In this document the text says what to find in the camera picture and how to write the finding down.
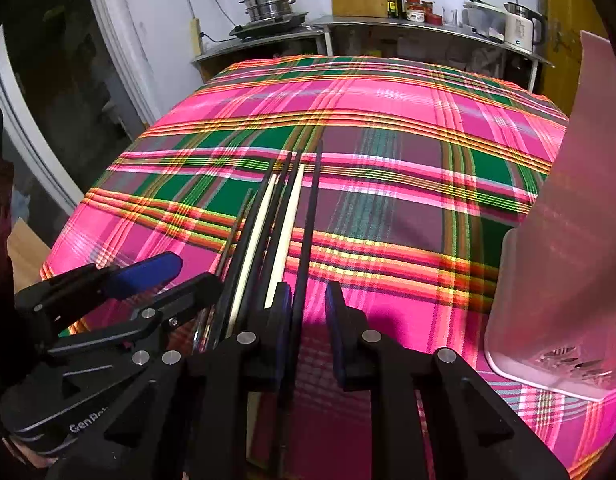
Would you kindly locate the beige power strip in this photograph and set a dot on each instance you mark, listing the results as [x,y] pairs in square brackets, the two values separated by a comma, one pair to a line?
[196,35]

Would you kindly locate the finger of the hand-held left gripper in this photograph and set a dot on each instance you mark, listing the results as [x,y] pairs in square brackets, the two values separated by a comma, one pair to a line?
[143,272]
[188,292]

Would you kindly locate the grey plastic container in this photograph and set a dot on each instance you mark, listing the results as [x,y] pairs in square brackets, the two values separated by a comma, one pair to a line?
[482,20]

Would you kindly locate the low metal table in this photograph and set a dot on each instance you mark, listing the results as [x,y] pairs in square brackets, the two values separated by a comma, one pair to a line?
[248,47]

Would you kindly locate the small red lidded jar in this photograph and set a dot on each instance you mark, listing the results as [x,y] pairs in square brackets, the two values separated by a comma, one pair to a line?
[435,20]

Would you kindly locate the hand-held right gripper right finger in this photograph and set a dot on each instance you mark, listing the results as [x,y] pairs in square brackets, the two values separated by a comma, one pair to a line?
[334,330]

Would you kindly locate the yellow wooden door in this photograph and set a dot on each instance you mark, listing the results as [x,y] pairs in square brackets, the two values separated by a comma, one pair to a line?
[567,20]

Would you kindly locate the white electric kettle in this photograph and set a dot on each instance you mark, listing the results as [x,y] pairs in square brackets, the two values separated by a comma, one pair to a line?
[517,30]

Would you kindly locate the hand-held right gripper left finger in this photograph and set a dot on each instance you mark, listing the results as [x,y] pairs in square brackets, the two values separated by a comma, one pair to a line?
[284,320]

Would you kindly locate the pink green plaid cloth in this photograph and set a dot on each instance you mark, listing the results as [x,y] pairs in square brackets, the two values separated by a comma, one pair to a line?
[387,135]

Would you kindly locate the clear drinking glass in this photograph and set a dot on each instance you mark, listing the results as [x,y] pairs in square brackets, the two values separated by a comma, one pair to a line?
[450,16]

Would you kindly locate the cardboard piece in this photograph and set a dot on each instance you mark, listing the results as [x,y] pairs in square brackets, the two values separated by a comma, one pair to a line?
[25,255]

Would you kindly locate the pink plastic utensil holder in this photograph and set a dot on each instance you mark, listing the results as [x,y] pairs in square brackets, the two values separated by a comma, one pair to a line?
[562,285]

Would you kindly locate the cream chopstick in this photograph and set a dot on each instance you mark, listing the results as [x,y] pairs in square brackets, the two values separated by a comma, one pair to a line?
[290,220]
[262,220]

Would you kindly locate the black induction cooker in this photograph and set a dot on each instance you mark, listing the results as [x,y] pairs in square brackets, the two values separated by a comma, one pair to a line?
[268,27]

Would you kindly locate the tall metal table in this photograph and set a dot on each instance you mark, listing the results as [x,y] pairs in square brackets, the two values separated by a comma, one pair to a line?
[387,24]

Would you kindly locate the stainless steel steamer pot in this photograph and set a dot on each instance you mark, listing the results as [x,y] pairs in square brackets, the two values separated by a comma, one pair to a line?
[268,5]

